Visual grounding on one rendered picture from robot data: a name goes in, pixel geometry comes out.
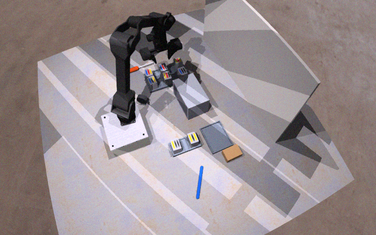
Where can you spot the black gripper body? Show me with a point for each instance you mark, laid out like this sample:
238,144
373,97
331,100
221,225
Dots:
174,44

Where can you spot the orange-handled screwdriver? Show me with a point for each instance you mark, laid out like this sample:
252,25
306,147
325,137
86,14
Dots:
136,68

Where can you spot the brown rectangular block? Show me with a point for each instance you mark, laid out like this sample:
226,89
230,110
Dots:
231,153

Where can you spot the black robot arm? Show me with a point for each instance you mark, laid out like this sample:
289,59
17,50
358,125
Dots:
122,46

